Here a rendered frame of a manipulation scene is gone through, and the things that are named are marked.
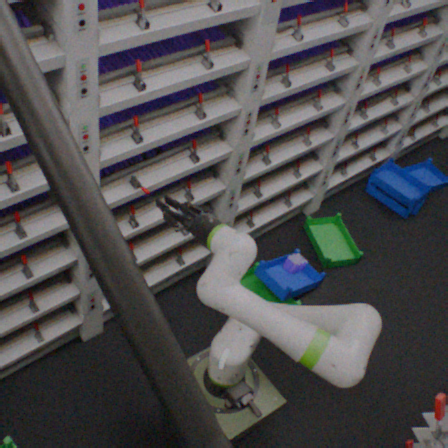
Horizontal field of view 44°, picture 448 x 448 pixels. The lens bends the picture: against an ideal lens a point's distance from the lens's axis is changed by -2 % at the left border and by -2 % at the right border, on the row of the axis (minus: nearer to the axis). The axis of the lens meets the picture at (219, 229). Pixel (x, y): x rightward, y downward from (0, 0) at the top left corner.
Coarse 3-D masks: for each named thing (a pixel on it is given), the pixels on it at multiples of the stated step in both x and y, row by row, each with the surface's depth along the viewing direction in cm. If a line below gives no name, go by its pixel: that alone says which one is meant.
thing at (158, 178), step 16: (224, 128) 220; (224, 144) 221; (208, 160) 215; (128, 176) 200; (144, 176) 202; (160, 176) 204; (176, 176) 208; (112, 192) 194; (128, 192) 196; (144, 192) 202; (112, 208) 196
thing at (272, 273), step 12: (264, 264) 263; (276, 264) 277; (264, 276) 262; (276, 276) 270; (288, 276) 274; (300, 276) 278; (312, 276) 279; (324, 276) 274; (276, 288) 258; (288, 288) 253; (300, 288) 261; (312, 288) 273
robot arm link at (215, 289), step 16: (208, 272) 163; (208, 288) 161; (224, 288) 161; (240, 288) 162; (208, 304) 163; (224, 304) 161; (240, 304) 160; (256, 304) 160; (240, 320) 162; (256, 320) 160; (272, 320) 159; (288, 320) 159; (304, 320) 162; (272, 336) 159; (288, 336) 158; (304, 336) 157; (288, 352) 160; (304, 352) 157
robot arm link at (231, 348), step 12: (228, 324) 187; (240, 324) 186; (216, 336) 184; (228, 336) 182; (240, 336) 183; (252, 336) 185; (216, 348) 180; (228, 348) 180; (240, 348) 180; (252, 348) 184; (216, 360) 180; (228, 360) 178; (240, 360) 179; (216, 372) 184; (228, 372) 182; (240, 372) 184; (216, 384) 191; (228, 384) 188
